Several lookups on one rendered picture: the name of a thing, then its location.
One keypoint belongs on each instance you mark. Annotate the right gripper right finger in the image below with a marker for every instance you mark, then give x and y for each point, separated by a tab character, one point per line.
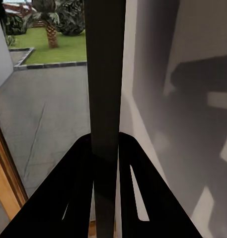
167	217

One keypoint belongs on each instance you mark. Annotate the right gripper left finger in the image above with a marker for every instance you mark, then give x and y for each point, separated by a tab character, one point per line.
60	207

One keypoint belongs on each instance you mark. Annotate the poster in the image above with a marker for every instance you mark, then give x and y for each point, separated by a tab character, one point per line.
104	32

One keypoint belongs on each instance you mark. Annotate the door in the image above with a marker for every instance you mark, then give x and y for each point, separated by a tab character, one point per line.
44	98

